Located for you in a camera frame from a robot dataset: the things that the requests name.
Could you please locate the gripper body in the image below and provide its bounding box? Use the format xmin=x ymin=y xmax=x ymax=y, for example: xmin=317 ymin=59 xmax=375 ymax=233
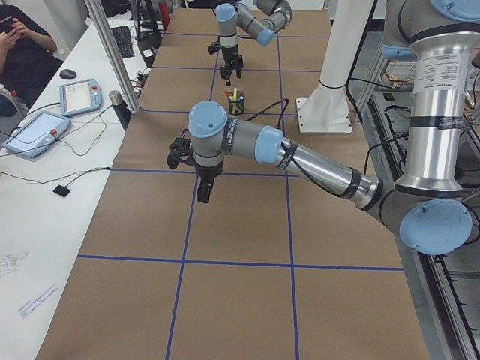
xmin=195 ymin=164 xmax=223 ymax=188
xmin=220 ymin=44 xmax=243 ymax=71

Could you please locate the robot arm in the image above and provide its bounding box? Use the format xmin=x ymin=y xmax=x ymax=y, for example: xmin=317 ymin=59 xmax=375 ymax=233
xmin=208 ymin=1 xmax=293 ymax=86
xmin=186 ymin=1 xmax=479 ymax=255

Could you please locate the black mesh pen cup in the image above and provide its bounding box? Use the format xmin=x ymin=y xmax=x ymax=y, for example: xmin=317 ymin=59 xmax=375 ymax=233
xmin=227 ymin=90 xmax=245 ymax=116

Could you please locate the dark metal water bottle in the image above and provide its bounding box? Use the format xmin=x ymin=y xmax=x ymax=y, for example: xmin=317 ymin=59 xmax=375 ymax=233
xmin=109 ymin=90 xmax=131 ymax=131

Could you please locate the black keyboard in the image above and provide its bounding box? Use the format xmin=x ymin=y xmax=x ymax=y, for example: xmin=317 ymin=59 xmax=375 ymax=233
xmin=111 ymin=25 xmax=134 ymax=59

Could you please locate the small black square pad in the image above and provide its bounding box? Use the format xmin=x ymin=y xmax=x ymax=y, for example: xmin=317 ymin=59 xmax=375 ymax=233
xmin=53 ymin=184 xmax=71 ymax=197

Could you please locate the far teach pendant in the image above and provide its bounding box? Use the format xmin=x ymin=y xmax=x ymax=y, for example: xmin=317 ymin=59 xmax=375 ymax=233
xmin=59 ymin=78 xmax=103 ymax=116

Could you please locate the teach pendant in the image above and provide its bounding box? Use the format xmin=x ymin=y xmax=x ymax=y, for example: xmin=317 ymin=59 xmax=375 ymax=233
xmin=2 ymin=111 xmax=71 ymax=159
xmin=59 ymin=78 xmax=103 ymax=116

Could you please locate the white side table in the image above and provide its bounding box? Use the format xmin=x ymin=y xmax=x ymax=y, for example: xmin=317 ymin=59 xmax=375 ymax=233
xmin=0 ymin=20 xmax=151 ymax=360

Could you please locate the black computer mouse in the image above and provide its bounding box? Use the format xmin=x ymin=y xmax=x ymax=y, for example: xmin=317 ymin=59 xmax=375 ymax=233
xmin=59 ymin=69 xmax=77 ymax=80

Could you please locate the near teach pendant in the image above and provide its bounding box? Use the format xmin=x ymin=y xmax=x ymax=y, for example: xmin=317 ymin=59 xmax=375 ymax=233
xmin=2 ymin=111 xmax=71 ymax=159

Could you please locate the seated person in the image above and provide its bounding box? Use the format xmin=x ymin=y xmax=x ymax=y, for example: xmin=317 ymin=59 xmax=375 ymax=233
xmin=1 ymin=4 xmax=63 ymax=109

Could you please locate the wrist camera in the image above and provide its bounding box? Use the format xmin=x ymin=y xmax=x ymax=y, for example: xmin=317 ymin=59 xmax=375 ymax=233
xmin=166 ymin=128 xmax=195 ymax=170
xmin=208 ymin=40 xmax=222 ymax=55

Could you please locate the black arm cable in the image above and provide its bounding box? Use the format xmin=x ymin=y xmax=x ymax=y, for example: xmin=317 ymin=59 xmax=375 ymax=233
xmin=245 ymin=98 xmax=290 ymax=140

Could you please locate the white pedestal base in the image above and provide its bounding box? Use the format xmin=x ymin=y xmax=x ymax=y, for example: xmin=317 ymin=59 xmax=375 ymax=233
xmin=297 ymin=0 xmax=377 ymax=134

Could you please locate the aluminium frame post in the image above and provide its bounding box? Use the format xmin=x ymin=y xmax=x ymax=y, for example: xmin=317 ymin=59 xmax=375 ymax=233
xmin=84 ymin=0 xmax=140 ymax=114

